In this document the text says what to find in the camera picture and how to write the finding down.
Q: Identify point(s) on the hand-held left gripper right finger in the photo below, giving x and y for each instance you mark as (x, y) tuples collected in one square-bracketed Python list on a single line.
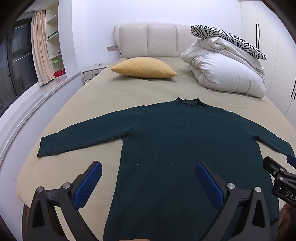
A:
[(209, 183)]

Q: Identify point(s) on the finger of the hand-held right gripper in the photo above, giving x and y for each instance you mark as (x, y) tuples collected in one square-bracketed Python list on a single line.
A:
[(291, 160), (274, 165)]

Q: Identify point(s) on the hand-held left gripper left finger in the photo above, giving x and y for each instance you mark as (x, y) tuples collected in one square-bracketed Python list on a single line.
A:
[(89, 183)]

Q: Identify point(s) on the dark green sweater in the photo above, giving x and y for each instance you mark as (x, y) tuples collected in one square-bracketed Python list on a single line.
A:
[(173, 143)]

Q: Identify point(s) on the bed with beige sheet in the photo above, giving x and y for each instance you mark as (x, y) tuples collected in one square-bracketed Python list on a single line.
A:
[(111, 97)]

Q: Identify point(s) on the white window ledge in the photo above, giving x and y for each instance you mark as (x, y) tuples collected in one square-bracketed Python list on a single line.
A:
[(34, 104)]

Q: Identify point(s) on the white folded duvet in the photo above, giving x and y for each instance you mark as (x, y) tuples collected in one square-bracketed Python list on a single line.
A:
[(222, 69)]

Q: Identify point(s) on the white nightstand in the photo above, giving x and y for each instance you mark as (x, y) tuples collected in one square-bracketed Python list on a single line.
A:
[(92, 73)]

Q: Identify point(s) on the white wardrobe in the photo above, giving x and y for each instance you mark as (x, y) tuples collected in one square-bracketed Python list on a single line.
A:
[(268, 51)]

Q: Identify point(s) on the red box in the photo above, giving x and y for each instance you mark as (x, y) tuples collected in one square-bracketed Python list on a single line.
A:
[(58, 73)]

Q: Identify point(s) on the green lidded jar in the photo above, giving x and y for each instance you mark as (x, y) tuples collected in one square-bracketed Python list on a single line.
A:
[(56, 65)]

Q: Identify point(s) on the yellow pillow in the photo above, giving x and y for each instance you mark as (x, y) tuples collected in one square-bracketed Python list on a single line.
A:
[(143, 67)]

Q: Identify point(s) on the zebra striped pillow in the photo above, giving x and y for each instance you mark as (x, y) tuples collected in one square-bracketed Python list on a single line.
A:
[(231, 38)]

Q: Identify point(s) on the beige curtain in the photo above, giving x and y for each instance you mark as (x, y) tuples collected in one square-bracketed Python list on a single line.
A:
[(41, 48)]

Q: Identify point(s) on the dark window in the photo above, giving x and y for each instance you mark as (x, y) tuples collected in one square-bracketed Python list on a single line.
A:
[(16, 60)]

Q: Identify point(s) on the cream padded headboard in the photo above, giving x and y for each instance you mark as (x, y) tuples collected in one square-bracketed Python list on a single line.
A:
[(148, 40)]

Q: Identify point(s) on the wall switch plate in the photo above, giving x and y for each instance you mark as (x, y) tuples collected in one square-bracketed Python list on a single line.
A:
[(112, 48)]

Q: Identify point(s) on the white wall shelf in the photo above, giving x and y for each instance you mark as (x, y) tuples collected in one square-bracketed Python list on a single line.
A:
[(54, 34)]

